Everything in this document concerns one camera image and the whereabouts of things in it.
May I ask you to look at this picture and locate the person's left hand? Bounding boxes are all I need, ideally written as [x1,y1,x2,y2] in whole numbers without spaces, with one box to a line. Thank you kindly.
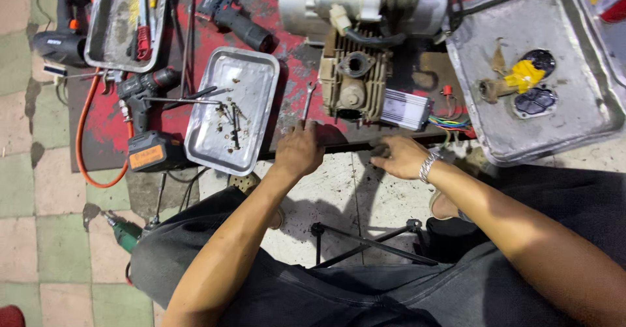
[274,119,327,177]

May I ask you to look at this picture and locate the person's right hand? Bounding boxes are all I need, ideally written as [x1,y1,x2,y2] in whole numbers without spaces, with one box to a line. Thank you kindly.
[370,136,432,181]

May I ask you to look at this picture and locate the small silver spanner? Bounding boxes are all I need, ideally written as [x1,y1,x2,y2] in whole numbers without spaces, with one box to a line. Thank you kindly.
[302,82,317,122]

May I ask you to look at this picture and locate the silver ribbed controller box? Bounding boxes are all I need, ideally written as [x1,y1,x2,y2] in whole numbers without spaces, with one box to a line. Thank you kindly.
[380,88,433,132]

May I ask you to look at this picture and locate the worn red work board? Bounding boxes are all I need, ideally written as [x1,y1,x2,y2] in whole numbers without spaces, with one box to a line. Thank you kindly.
[66,0,539,173]

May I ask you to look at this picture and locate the heap of screws and bolts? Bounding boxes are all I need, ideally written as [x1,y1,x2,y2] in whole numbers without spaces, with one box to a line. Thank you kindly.
[214,78,251,152]

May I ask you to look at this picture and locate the person's right sandal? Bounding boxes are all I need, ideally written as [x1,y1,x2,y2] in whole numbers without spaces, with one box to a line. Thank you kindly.
[428,190,474,222]

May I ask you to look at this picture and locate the person's sandal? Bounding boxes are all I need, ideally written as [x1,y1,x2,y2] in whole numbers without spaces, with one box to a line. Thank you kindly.
[428,190,474,222]
[228,171,286,231]

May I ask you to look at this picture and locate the shiny metal screw tray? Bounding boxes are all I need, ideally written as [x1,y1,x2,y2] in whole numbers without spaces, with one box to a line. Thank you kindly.
[184,47,280,176]

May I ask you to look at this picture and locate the person's left sandal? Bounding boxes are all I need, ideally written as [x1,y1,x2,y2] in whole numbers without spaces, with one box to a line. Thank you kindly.
[228,171,286,231]

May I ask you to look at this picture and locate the black metal tripod stand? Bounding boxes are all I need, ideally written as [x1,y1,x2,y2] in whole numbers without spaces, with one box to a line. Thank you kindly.
[310,218,440,269]

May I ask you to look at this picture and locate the motorcycle engine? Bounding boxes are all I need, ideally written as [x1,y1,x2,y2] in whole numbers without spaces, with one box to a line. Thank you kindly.
[277,0,464,125]

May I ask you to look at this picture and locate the person's dark clothing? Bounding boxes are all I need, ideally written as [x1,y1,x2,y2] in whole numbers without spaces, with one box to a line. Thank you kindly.
[128,165,626,327]

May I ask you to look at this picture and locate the thin dark metal rod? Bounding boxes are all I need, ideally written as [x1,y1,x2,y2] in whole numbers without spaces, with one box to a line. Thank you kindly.
[179,0,197,99]

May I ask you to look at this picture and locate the pipe part with yellow tape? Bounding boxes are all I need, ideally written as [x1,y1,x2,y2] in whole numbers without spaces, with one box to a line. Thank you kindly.
[478,59,546,105]

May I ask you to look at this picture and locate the black drill with orange battery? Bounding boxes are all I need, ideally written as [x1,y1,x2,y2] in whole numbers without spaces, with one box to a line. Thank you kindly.
[116,68,189,173]

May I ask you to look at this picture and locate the black oval gasket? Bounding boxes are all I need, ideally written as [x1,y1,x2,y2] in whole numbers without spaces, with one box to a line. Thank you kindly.
[512,87,559,120]
[522,49,557,77]

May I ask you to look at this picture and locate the long socket extension bar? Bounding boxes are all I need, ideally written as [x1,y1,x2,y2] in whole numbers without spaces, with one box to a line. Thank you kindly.
[145,171,169,231]

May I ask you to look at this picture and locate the large dented metal tray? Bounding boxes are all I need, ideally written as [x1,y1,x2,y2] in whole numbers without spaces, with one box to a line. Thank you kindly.
[446,0,626,167]

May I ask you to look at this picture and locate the yellow-tipped screwdriver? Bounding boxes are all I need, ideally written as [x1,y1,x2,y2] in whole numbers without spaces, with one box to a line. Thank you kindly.
[149,0,159,41]

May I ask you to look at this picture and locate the open-end spanner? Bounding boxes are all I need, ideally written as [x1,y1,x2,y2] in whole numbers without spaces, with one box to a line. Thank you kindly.
[64,70,126,96]

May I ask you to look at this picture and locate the metal tray with hand tools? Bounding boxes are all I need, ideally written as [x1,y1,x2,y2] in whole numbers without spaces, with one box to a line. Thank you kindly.
[84,0,171,73]

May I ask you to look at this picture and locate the green power tool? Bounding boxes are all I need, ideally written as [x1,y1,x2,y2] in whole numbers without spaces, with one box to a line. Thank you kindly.
[101,211,143,254]

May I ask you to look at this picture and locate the metal tray with coloured parts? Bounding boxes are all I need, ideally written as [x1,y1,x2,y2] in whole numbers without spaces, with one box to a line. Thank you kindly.
[570,0,626,88]

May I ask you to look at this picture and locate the black heat gun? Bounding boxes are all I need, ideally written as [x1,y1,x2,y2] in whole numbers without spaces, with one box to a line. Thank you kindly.
[32,0,93,68]

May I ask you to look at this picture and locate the red object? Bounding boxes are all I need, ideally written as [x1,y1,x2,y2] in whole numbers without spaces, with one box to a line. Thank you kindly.
[0,305,26,327]

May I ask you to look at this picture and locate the silver chain bracelet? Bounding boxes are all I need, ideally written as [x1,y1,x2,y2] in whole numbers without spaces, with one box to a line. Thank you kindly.
[418,151,444,185]

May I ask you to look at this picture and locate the bundle of coloured wires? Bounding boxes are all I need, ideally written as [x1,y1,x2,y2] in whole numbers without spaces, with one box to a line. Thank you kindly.
[427,85,474,139]

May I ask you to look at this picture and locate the long T-handle wrench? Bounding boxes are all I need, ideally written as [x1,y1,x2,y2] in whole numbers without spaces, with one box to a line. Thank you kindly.
[143,88,234,122]

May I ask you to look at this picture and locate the black cordless impact wrench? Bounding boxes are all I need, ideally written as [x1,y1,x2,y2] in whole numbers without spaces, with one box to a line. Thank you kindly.
[196,0,276,54]

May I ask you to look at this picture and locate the red-handled tool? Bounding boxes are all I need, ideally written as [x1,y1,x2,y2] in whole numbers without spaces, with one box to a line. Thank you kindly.
[135,0,152,62]

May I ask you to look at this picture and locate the orange air hose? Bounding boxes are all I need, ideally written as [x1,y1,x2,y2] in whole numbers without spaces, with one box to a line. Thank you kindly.
[75,0,135,189]

